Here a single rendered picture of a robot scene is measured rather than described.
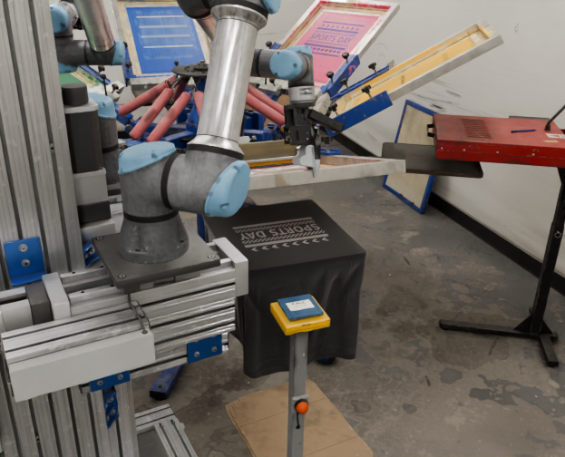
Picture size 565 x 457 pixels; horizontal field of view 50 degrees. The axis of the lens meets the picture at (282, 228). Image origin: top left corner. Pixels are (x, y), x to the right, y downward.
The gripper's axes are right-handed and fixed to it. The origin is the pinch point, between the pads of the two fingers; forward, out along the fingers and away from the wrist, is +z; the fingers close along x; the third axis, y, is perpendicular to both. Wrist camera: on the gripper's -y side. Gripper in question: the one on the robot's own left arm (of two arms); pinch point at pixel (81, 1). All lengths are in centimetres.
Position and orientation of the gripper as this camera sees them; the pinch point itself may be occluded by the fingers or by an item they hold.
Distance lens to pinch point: 229.2
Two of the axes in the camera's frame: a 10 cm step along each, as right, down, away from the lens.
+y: -1.5, 9.0, 4.1
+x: 9.9, 1.1, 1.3
